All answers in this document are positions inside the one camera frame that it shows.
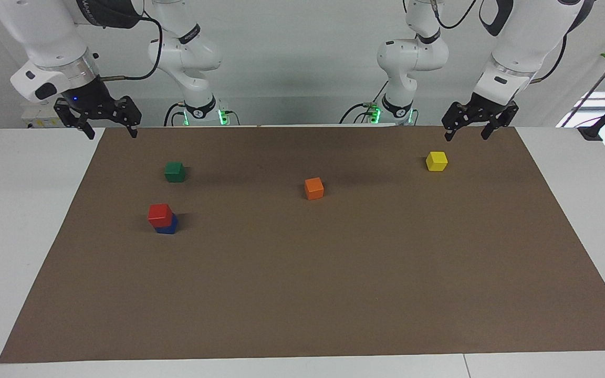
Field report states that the green wooden block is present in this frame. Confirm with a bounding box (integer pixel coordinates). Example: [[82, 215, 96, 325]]
[[164, 162, 187, 183]]

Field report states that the black arm base cable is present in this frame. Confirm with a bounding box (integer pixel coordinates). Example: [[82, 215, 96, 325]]
[[339, 102, 382, 125], [163, 102, 187, 127]]

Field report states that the black left arm base cable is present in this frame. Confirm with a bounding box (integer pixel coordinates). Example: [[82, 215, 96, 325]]
[[339, 102, 382, 125]]

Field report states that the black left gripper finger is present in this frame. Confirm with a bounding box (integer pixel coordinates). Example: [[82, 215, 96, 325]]
[[442, 102, 470, 143], [481, 108, 518, 140]]

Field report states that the black right arm base cable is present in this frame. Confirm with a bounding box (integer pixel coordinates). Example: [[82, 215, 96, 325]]
[[163, 102, 187, 127]]

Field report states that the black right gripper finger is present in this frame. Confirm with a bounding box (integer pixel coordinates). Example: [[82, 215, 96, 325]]
[[116, 96, 142, 139], [53, 99, 96, 140]]

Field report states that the red wooden block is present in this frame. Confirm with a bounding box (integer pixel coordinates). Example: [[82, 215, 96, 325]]
[[148, 204, 173, 228]]

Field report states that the white wall box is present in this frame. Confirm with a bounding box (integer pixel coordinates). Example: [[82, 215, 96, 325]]
[[20, 101, 72, 129]]

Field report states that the orange wooden block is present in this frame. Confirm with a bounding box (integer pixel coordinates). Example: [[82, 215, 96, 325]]
[[305, 177, 325, 201]]

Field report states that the brown paper mat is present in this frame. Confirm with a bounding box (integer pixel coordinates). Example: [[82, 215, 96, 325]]
[[0, 125, 605, 364]]

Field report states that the blue wooden block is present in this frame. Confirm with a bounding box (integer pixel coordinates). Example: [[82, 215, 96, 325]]
[[154, 213, 179, 235]]

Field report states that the yellow wooden block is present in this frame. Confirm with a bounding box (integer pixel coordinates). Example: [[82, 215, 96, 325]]
[[426, 151, 448, 172]]

